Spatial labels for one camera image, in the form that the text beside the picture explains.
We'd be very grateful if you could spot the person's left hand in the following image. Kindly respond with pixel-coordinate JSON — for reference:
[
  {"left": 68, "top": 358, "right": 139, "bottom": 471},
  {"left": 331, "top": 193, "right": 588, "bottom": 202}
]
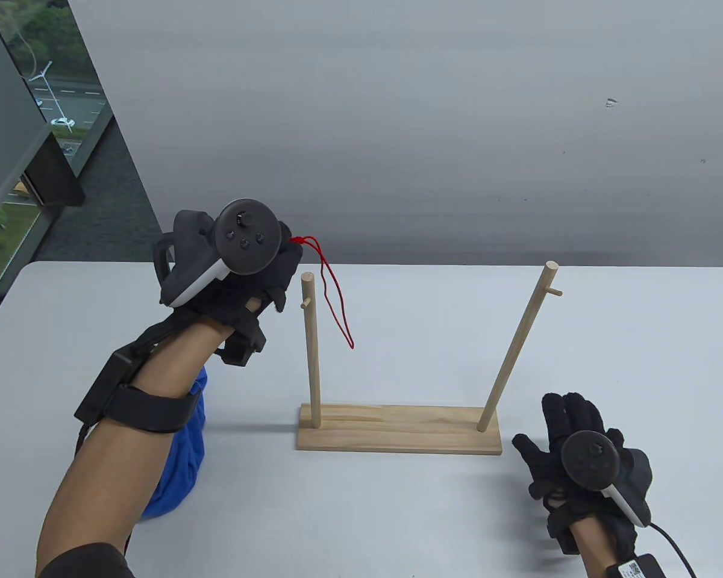
[{"left": 169, "top": 220, "right": 305, "bottom": 367}]

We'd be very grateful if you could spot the person's right hand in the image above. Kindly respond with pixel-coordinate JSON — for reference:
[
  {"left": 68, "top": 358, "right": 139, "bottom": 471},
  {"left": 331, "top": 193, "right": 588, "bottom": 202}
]
[{"left": 512, "top": 393, "right": 639, "bottom": 558}]

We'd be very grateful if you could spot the red elastic cord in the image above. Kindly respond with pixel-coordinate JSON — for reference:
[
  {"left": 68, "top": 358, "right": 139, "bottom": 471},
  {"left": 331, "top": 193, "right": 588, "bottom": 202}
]
[{"left": 289, "top": 236, "right": 355, "bottom": 350}]

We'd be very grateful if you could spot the wooden rack with posts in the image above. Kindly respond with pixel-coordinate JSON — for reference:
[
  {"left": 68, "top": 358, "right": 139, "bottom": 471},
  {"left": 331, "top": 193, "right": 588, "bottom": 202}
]
[{"left": 296, "top": 261, "right": 563, "bottom": 456}]

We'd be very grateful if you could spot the blue towel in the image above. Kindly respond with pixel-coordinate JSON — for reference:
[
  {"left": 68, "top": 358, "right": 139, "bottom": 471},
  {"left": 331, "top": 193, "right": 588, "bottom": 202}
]
[{"left": 139, "top": 367, "right": 208, "bottom": 521}]

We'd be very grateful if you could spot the person's left forearm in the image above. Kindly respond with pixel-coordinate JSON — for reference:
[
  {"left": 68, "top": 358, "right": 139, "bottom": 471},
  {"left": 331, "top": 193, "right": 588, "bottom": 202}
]
[{"left": 35, "top": 313, "right": 242, "bottom": 578}]

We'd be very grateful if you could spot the black hand controller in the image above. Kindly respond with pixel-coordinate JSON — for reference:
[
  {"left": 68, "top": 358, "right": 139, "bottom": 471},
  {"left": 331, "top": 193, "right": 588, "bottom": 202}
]
[
  {"left": 152, "top": 199, "right": 281, "bottom": 308},
  {"left": 560, "top": 430, "right": 654, "bottom": 529}
]

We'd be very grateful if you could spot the labelled black wrist box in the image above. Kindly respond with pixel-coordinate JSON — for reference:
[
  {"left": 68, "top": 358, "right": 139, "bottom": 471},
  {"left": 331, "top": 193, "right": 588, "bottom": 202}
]
[{"left": 606, "top": 554, "right": 669, "bottom": 578}]

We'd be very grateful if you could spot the glass window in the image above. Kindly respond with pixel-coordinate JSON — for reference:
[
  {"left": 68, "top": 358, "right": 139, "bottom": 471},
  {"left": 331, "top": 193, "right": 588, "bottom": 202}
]
[{"left": 0, "top": 0, "right": 114, "bottom": 302}]

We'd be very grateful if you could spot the grey column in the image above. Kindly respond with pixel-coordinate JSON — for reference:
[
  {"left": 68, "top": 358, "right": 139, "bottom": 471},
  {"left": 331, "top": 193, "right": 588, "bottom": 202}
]
[{"left": 0, "top": 0, "right": 86, "bottom": 238}]

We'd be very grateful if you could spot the black shirt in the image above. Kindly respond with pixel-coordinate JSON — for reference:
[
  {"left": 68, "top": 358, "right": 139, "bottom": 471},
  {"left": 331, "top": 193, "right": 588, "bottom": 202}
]
[{"left": 36, "top": 542, "right": 136, "bottom": 578}]

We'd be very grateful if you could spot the short black glove cable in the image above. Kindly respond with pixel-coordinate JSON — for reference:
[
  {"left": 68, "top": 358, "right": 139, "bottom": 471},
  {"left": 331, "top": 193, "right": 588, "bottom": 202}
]
[{"left": 120, "top": 313, "right": 187, "bottom": 362}]

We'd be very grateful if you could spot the long black cable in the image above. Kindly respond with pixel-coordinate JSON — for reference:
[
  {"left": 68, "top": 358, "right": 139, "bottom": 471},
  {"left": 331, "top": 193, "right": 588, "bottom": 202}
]
[{"left": 648, "top": 523, "right": 698, "bottom": 578}]

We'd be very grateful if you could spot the black wrist box with strap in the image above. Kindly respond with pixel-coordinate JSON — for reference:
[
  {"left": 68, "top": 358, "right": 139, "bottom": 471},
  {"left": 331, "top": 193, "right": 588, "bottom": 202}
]
[{"left": 74, "top": 349, "right": 202, "bottom": 434}]

